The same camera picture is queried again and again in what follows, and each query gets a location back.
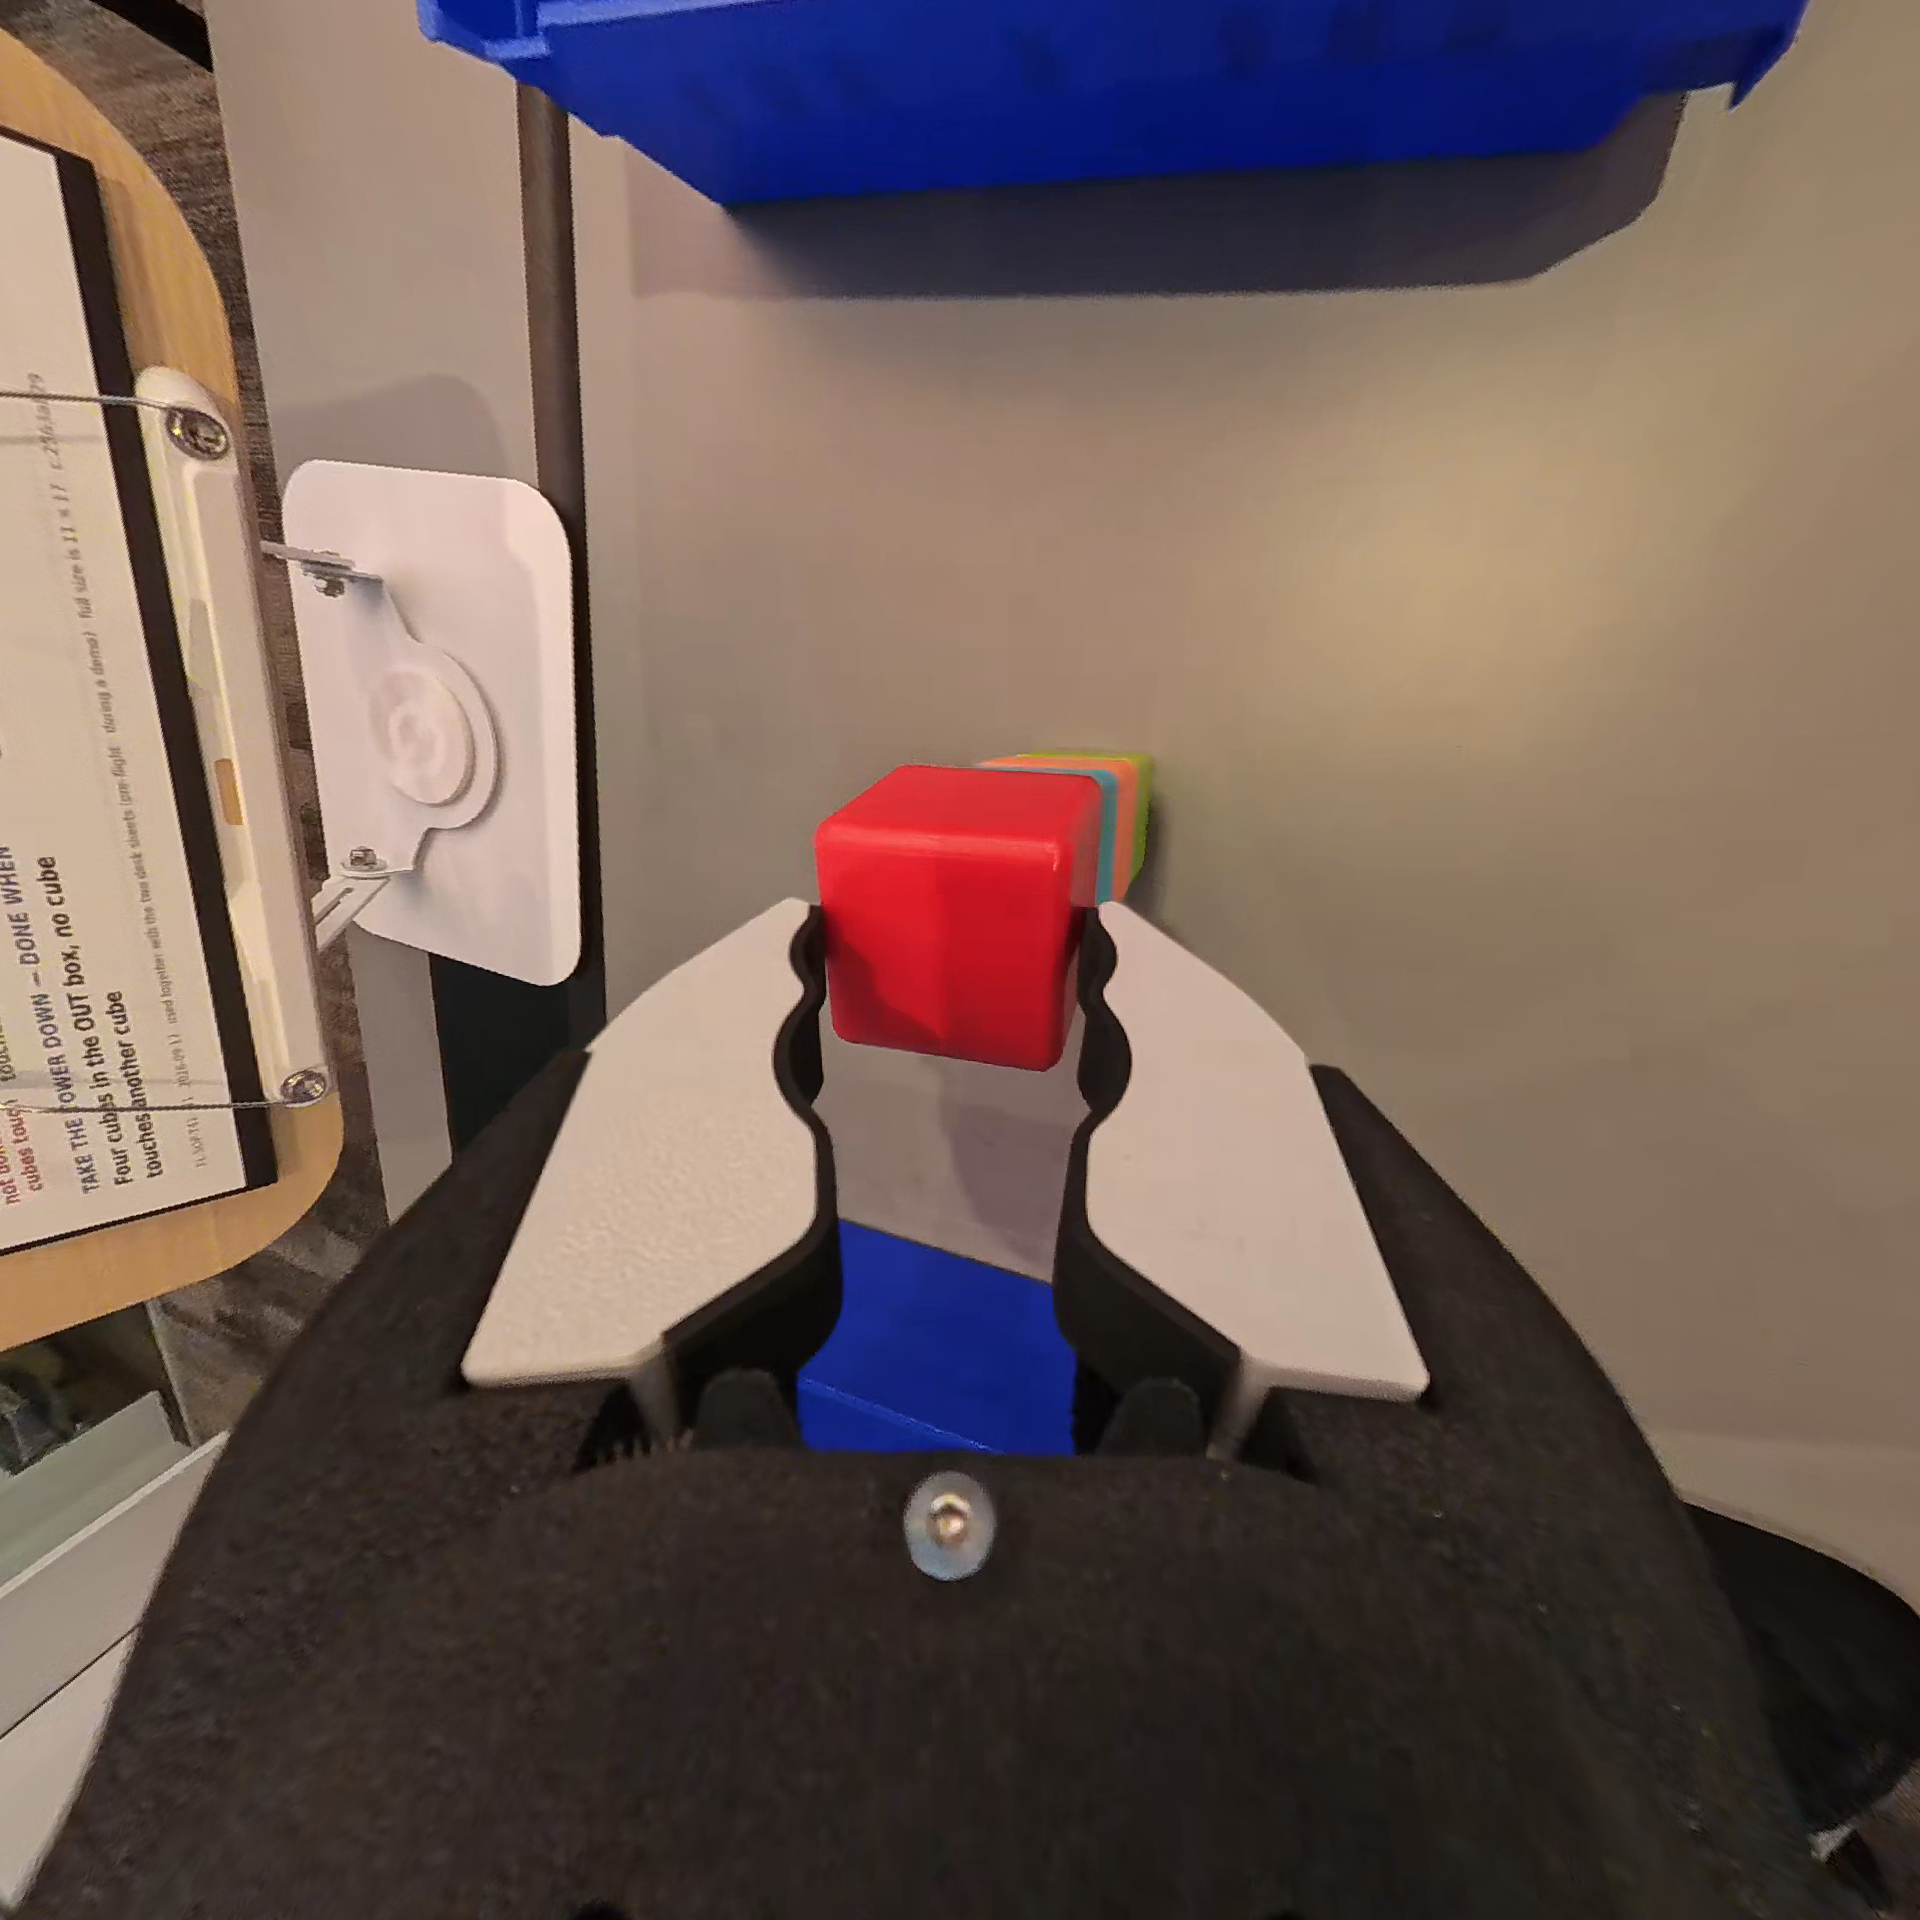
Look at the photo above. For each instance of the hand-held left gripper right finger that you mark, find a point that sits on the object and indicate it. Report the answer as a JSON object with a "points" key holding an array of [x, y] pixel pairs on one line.
{"points": [[1261, 1200]]}

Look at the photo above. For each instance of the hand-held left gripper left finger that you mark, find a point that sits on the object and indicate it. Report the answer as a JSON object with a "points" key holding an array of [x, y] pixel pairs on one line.
{"points": [[645, 1200]]}

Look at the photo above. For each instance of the blue plastic bin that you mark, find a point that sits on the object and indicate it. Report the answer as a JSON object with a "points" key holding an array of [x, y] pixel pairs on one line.
{"points": [[946, 1335], [1141, 91]]}

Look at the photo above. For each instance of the teal magnetic cube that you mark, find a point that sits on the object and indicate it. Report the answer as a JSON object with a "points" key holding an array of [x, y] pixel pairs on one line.
{"points": [[1095, 847]]}

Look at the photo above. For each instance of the orange magnetic cube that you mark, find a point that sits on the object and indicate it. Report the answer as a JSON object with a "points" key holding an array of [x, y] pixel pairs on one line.
{"points": [[1123, 826]]}

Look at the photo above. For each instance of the green magnetic cube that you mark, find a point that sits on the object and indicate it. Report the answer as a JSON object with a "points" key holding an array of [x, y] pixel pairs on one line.
{"points": [[1149, 817]]}

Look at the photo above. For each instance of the red magnetic cube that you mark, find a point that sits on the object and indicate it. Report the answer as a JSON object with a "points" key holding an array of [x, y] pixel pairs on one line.
{"points": [[946, 914]]}

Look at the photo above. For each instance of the white sign stand base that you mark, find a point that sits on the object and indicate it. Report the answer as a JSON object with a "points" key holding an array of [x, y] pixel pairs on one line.
{"points": [[497, 602]]}

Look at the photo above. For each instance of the wooden instruction sign board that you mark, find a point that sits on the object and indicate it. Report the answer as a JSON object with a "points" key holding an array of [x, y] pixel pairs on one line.
{"points": [[93, 751]]}

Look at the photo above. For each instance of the black textured mat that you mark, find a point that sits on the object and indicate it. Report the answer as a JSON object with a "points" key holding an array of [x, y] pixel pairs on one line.
{"points": [[1831, 1650]]}

